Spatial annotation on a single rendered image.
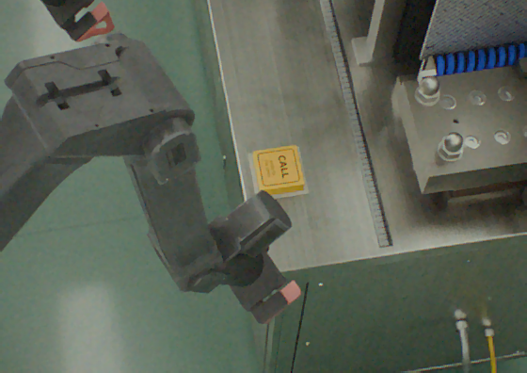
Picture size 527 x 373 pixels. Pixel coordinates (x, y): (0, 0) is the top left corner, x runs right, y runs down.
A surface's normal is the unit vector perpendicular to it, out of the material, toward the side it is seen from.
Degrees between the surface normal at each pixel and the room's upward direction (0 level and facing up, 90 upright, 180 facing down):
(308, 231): 0
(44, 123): 44
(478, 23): 90
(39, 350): 0
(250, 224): 25
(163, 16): 0
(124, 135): 90
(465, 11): 90
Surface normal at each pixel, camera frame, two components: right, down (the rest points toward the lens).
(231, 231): -0.34, -0.20
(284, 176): 0.02, -0.44
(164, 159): 0.54, 0.76
